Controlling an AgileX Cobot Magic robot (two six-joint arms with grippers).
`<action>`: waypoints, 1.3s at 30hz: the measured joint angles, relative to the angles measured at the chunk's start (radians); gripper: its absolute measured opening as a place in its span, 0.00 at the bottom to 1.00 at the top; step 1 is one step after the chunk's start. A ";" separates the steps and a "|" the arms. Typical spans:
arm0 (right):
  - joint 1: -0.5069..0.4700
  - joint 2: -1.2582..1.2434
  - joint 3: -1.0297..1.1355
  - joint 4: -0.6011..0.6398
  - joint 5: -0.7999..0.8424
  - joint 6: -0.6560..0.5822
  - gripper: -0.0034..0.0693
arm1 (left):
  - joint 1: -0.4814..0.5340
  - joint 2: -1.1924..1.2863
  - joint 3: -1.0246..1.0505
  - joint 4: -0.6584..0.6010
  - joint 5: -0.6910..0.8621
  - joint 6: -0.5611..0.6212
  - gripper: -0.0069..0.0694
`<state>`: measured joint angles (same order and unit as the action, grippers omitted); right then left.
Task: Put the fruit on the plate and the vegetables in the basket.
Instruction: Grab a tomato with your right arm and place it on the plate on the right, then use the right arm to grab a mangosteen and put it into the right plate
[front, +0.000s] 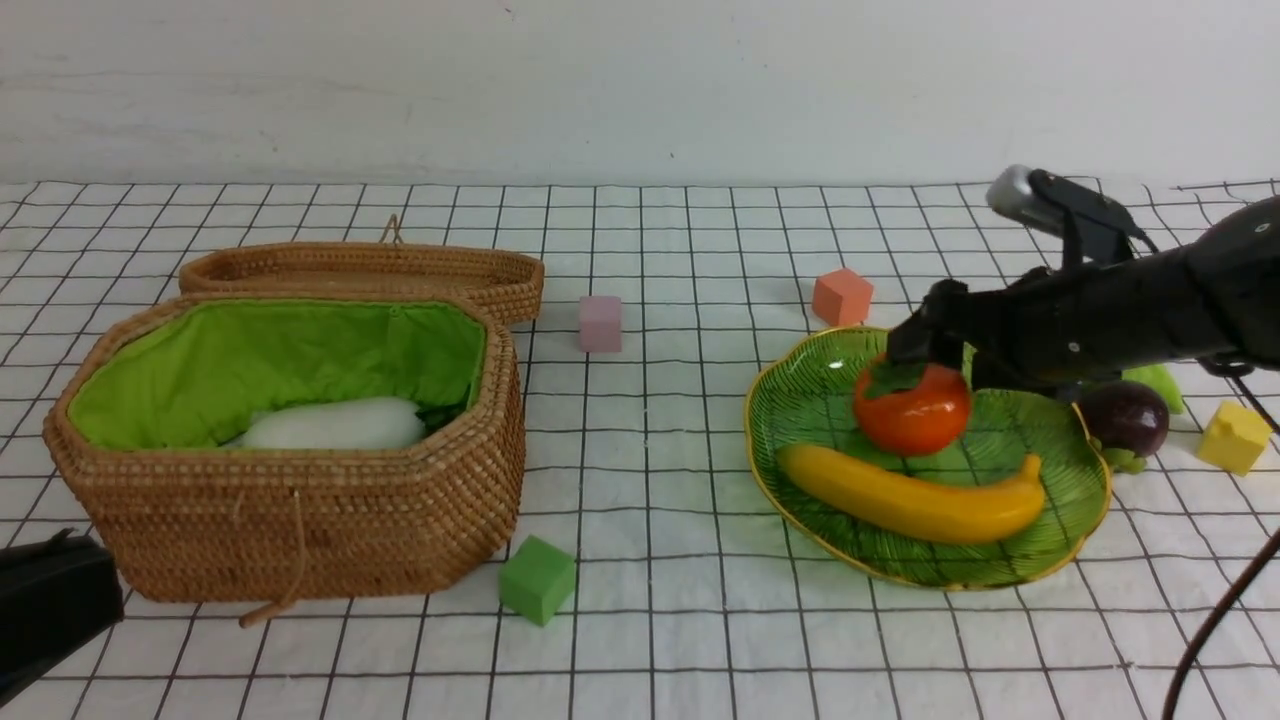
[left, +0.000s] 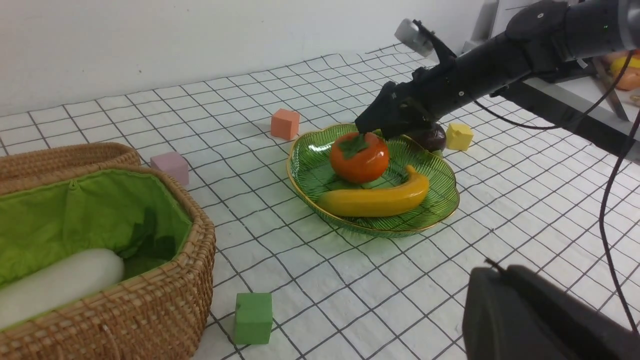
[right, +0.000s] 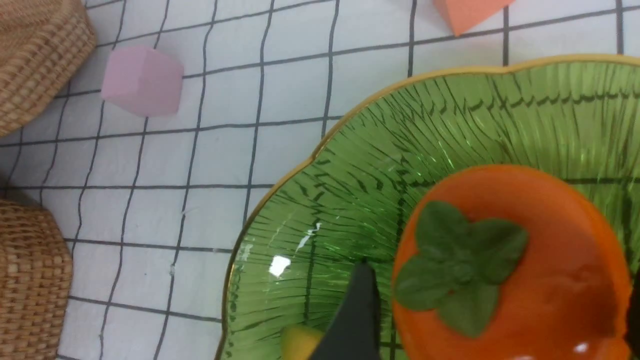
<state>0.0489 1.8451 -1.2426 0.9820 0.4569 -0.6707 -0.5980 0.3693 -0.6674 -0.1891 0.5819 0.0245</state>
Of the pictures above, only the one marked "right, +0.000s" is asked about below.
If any white checkered tablecloth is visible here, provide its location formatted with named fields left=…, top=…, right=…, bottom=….
left=1, top=0, right=639, bottom=360

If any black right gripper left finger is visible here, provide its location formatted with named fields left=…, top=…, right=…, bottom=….
left=310, top=260, right=382, bottom=360

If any green glass leaf plate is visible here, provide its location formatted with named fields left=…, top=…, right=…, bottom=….
left=215, top=54, right=640, bottom=360

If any woven wicker basket lid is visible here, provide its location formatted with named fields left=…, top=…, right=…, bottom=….
left=0, top=0, right=97, bottom=136

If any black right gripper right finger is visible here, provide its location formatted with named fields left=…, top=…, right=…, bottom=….
left=625, top=270, right=640, bottom=360

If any orange foam cube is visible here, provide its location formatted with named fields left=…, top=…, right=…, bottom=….
left=432, top=0, right=513, bottom=37

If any yellow toy banana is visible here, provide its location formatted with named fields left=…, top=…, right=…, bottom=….
left=280, top=325, right=324, bottom=360

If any orange toy persimmon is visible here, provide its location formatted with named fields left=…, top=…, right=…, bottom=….
left=391, top=164, right=633, bottom=360

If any pink foam cube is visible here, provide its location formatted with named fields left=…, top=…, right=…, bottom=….
left=101, top=45, right=185, bottom=117

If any woven wicker basket green lining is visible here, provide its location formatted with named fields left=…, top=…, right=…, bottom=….
left=0, top=199, right=73, bottom=360

